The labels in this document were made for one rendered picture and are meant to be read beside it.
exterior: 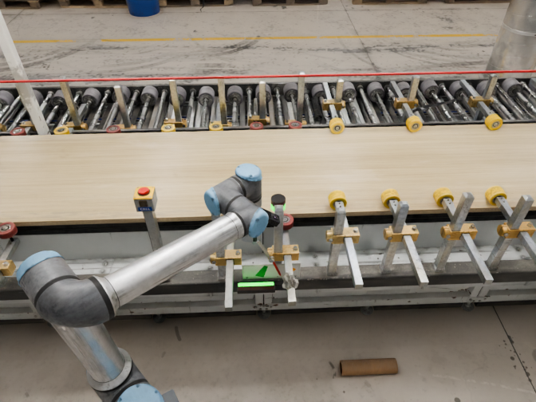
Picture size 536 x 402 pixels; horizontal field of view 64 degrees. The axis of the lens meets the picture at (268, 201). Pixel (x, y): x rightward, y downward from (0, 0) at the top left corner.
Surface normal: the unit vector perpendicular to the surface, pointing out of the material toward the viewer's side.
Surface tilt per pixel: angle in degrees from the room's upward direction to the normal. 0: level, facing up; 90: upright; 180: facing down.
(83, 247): 90
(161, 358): 0
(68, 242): 90
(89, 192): 0
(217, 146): 0
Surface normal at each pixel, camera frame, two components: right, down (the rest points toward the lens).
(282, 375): 0.00, -0.74
